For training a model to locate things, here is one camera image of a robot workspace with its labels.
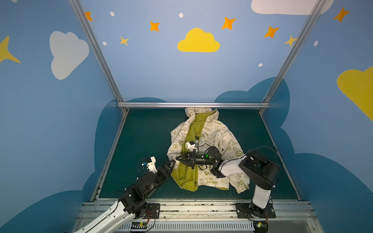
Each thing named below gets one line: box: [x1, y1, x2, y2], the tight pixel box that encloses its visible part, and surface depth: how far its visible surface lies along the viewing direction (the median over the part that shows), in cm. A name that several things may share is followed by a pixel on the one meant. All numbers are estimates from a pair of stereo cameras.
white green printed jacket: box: [167, 107, 250, 194], surface depth 98 cm
